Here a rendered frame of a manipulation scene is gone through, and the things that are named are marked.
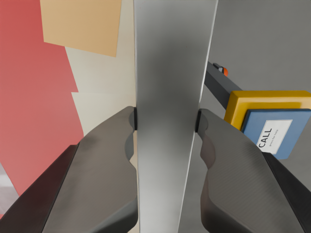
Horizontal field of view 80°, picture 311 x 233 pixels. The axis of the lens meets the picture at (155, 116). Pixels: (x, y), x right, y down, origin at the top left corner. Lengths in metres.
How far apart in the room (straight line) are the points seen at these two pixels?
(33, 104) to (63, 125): 0.03
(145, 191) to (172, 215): 0.04
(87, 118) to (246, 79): 1.37
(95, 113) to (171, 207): 0.10
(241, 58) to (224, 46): 0.15
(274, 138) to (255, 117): 0.06
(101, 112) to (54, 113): 0.04
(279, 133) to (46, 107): 0.32
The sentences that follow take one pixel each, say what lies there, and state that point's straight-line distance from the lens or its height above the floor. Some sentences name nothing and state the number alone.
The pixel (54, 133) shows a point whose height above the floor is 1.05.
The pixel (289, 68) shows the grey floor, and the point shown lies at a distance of 1.62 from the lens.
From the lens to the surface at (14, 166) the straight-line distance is 0.24.
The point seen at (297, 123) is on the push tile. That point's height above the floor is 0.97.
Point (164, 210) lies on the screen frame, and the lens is 0.18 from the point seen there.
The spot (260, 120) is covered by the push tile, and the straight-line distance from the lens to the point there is 0.32.
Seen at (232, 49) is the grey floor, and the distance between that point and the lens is 1.35.
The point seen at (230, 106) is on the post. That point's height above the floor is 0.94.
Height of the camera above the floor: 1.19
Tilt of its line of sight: 58 degrees down
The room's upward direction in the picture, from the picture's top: 171 degrees clockwise
